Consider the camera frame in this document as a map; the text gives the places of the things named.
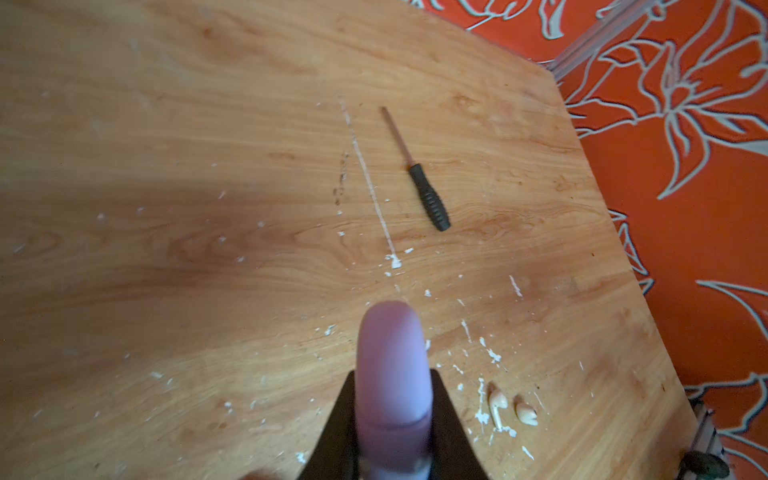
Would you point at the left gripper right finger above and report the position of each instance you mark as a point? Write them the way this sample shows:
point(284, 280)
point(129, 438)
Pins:
point(453, 457)

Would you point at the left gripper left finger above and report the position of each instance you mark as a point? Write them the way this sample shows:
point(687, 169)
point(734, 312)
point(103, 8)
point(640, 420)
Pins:
point(336, 453)

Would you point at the white earbud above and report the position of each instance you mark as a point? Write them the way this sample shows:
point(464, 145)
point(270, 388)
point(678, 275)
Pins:
point(497, 401)
point(526, 414)

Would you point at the black screwdriver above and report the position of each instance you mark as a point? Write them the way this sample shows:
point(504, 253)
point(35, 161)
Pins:
point(430, 200)

